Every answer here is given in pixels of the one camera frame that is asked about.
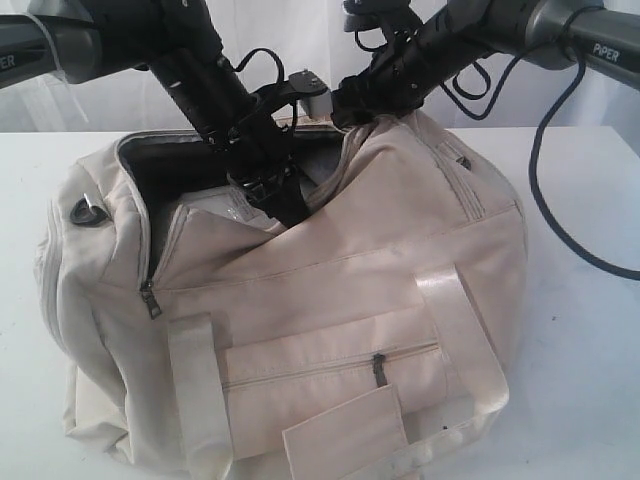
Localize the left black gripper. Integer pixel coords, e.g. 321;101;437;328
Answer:
149;49;310;228

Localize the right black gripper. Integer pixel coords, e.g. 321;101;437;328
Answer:
331;1;480;125

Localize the beige duffel bag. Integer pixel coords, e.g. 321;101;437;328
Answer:
35;112;527;479

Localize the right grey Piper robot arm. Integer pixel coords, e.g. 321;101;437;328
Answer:
331;0;639;128

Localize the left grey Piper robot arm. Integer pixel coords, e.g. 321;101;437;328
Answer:
1;1;310;227

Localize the white plastic-wrapped packet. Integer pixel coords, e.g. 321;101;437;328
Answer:
179;186;278;230

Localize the right wrist camera with heatsink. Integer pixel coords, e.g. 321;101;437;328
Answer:
342;0;405;33

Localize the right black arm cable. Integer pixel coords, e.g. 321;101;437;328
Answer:
349;24;640;281

